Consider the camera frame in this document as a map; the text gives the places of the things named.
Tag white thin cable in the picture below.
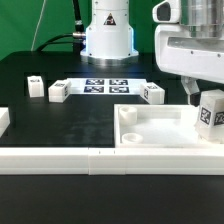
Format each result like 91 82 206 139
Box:
30 0 48 52

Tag white square tabletop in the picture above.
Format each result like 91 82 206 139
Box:
114 104 224 149

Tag AprilTag marker sheet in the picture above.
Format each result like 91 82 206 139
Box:
69 78 146 95

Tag white fence bar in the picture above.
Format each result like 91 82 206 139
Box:
0 147 224 175
0 107 10 137

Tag black cable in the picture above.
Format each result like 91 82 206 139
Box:
35 0 88 53

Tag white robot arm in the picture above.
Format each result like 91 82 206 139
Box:
80 0 224 94

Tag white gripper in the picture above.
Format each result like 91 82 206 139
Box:
155 24 224 106

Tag white left fence bar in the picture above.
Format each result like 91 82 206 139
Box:
0 107 10 137

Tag white front fence bar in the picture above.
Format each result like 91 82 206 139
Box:
0 147 224 175

